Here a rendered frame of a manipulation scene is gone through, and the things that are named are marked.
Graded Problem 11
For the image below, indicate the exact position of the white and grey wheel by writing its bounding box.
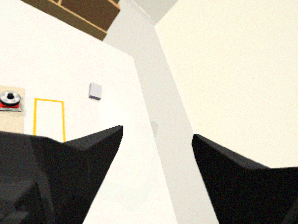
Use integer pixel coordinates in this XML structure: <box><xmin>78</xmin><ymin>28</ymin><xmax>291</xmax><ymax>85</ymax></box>
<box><xmin>0</xmin><ymin>90</ymin><xmax>20</xmax><ymax>106</ymax></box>

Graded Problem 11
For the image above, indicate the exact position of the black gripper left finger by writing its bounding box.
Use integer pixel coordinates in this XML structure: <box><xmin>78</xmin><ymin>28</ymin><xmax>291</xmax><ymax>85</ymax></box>
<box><xmin>0</xmin><ymin>125</ymin><xmax>123</xmax><ymax>224</ymax></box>

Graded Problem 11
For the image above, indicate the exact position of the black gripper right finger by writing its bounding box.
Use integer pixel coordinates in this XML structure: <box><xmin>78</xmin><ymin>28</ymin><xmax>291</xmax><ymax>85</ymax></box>
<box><xmin>192</xmin><ymin>134</ymin><xmax>298</xmax><ymax>224</ymax></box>

